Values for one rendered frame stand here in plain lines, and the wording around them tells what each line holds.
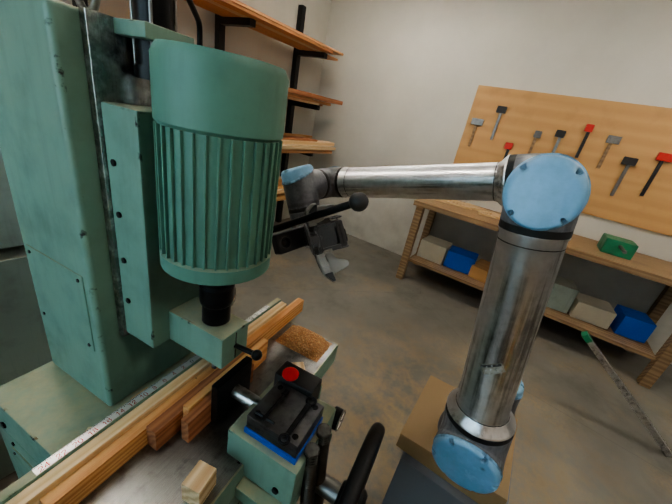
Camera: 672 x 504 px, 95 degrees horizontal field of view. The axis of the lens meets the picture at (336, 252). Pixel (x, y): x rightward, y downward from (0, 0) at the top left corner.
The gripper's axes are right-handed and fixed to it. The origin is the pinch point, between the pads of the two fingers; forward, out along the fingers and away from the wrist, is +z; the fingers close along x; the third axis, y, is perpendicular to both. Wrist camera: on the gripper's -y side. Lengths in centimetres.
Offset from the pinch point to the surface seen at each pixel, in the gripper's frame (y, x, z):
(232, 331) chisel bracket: -20.0, 11.0, -0.2
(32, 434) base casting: -62, 21, -8
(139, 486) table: -37.4, 25.8, 10.7
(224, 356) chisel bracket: -22.6, 14.8, 0.5
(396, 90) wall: 165, -94, -285
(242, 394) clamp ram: -21.5, 22.4, 2.0
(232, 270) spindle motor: -15.3, -1.6, 8.8
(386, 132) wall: 150, -55, -298
